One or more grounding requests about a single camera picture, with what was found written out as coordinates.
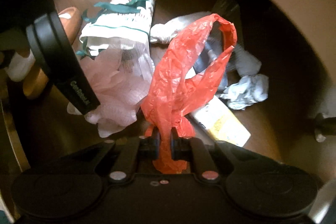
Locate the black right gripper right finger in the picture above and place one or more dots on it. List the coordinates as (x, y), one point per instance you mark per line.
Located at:
(179, 146)

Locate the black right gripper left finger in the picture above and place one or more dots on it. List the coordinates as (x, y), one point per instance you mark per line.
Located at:
(149, 145)

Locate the red plastic bag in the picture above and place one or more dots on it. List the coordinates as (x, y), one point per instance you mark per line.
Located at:
(171, 95)

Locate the white green paper cup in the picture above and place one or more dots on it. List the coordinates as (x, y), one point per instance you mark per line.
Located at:
(124, 24)

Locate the white yellow carton box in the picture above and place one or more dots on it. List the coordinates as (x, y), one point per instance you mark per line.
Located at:
(220, 124)

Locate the crumpled white tissue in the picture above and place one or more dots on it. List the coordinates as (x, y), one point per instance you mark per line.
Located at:
(252, 87)

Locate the pink white crumpled plastic wrap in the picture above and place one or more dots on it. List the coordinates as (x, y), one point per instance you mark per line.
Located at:
(119, 72)

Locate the white sock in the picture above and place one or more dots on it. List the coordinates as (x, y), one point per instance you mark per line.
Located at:
(20, 66)

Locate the white twisted paper wrapper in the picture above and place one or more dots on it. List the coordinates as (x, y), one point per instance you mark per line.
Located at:
(164, 33)

